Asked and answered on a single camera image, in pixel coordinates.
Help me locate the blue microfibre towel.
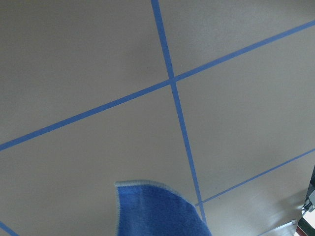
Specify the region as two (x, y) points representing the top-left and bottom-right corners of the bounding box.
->
(115, 180), (211, 236)

